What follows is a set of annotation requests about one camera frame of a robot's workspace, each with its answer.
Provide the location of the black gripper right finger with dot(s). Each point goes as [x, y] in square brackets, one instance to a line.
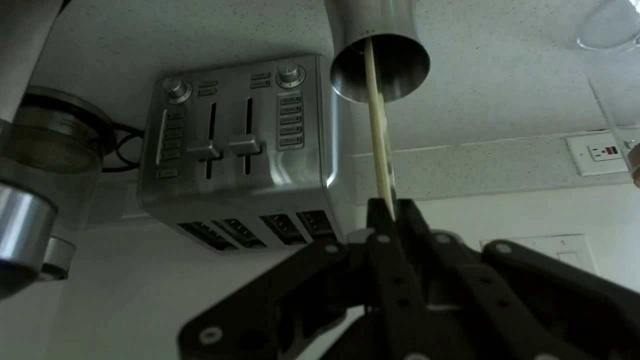
[520, 293]

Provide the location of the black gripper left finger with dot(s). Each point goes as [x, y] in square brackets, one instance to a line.
[313, 293]

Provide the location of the pale wooden chopstick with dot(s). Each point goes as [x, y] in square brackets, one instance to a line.
[381, 132]

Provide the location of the steel cocktail mixer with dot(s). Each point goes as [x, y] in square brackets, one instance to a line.
[381, 47]

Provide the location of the stainless steel toaster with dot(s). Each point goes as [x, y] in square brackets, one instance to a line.
[241, 153]

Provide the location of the steel black coffee maker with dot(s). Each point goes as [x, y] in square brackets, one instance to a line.
[40, 192]

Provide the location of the white wall outlet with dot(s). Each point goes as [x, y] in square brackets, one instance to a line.
[597, 153]

